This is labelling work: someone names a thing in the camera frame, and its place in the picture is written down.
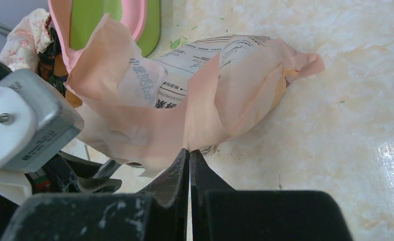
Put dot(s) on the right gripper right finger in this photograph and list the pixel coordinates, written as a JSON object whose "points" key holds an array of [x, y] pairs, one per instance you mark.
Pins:
{"points": [[203, 181]]}

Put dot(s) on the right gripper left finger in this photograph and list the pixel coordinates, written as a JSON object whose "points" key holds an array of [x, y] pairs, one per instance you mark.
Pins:
{"points": [[165, 217]]}

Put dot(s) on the pink cat litter bag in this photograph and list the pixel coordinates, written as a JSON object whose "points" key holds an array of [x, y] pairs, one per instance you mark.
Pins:
{"points": [[138, 110]]}

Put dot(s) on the pink and green litter box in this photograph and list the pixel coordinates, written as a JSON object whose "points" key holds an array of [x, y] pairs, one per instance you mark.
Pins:
{"points": [[75, 22]]}

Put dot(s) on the metal litter scoop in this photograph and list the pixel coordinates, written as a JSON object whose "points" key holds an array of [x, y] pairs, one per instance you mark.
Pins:
{"points": [[92, 177]]}

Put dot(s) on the orange wooden tray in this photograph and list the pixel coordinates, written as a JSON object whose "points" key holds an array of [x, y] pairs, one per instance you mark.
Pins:
{"points": [[61, 73]]}

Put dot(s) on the dark plant in tray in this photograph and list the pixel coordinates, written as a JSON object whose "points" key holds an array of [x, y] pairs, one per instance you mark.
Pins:
{"points": [[47, 59]]}

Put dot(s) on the pink floral cloth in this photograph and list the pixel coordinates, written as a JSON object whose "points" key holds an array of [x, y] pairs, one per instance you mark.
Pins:
{"points": [[29, 38]]}

